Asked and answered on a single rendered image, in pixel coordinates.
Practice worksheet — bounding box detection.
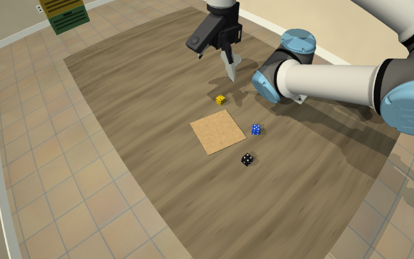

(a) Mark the black die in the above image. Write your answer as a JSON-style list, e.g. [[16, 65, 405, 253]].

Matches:
[[241, 153, 253, 166]]

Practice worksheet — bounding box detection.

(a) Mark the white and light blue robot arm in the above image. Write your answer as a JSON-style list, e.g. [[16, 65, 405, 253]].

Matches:
[[185, 0, 414, 135]]

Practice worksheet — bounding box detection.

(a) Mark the blue die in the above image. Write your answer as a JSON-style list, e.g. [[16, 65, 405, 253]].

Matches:
[[252, 124, 260, 135]]

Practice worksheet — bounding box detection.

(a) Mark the yellow die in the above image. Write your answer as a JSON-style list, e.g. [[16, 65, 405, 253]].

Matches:
[[216, 95, 225, 106]]

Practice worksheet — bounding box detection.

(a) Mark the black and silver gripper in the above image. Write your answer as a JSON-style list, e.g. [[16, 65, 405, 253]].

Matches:
[[198, 1, 243, 83]]

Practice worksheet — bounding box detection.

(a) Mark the tan square mat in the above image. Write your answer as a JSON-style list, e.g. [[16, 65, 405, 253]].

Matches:
[[190, 110, 247, 156]]

